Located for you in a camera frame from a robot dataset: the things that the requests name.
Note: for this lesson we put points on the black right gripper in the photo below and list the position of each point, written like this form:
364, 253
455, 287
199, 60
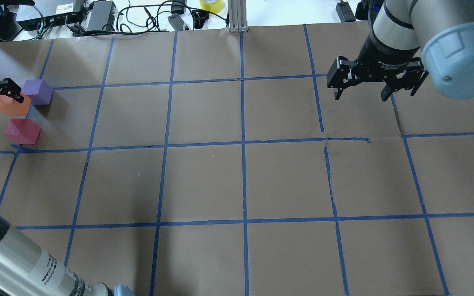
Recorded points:
382, 58

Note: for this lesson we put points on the orange foam block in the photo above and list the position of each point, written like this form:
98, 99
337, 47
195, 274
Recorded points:
12, 108

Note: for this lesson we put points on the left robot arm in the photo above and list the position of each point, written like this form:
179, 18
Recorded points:
28, 270

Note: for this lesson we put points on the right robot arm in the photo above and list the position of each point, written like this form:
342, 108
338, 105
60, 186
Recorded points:
408, 41

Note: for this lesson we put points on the purple foam block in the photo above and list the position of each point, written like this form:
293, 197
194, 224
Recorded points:
39, 91

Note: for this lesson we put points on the pink foam block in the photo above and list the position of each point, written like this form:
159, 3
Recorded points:
22, 131

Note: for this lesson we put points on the small black adapter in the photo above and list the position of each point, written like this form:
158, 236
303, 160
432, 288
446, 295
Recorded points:
344, 12

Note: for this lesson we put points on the black docking hub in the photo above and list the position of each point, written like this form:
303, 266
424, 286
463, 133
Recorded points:
50, 12

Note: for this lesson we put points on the black power adapter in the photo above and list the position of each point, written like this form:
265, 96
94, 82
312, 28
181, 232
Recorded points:
102, 15

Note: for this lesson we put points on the yellow tape roll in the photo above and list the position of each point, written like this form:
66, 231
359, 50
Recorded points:
214, 6

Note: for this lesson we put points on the aluminium frame post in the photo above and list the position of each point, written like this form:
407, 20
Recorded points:
237, 16

